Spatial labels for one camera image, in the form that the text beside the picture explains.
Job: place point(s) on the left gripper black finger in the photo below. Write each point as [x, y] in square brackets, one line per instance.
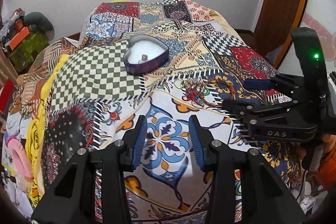
[267, 118]

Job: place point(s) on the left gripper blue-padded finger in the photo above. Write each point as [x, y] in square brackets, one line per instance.
[262, 83]

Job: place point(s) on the purple heart-shaped jewelry box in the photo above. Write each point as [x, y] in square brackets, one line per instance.
[144, 55]

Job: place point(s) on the person's hand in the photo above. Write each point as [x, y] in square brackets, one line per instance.
[322, 165]

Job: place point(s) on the pink slipper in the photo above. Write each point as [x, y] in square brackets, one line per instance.
[21, 161]

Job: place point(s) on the yellow blanket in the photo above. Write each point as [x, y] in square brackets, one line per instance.
[35, 136]

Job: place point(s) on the brown wooden door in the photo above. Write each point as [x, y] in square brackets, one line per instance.
[283, 1]

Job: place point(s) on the colourful patchwork bed cover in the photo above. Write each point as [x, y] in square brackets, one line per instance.
[94, 101]

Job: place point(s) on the striped orange brown blanket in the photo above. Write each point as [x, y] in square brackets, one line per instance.
[27, 98]

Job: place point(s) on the orange box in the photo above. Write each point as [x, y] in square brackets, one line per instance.
[18, 38]

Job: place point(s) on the dark green pillow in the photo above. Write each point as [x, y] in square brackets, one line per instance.
[40, 21]

